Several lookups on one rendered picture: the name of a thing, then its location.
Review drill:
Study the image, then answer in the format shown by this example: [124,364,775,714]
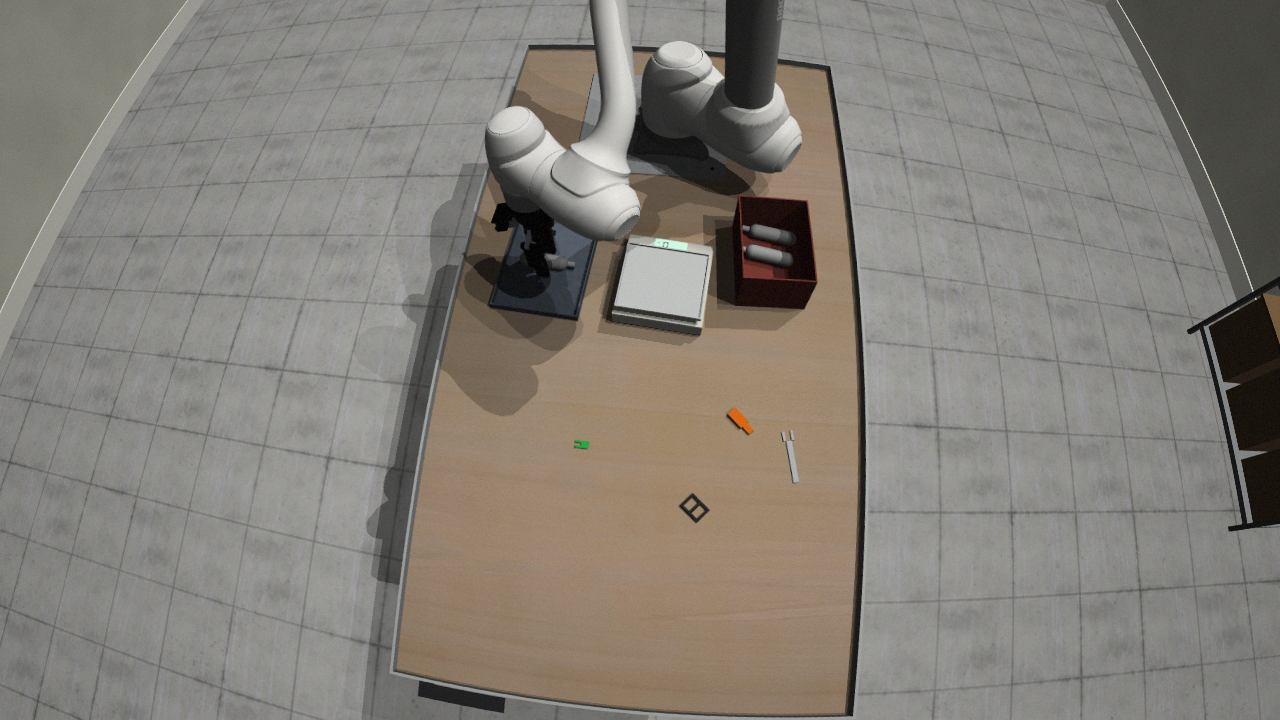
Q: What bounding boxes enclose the grey open-end spanner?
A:
[782,430,799,483]

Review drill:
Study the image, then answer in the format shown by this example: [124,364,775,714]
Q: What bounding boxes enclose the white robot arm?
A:
[485,0,803,241]

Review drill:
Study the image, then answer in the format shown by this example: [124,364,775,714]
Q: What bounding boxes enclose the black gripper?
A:
[512,209,557,277]

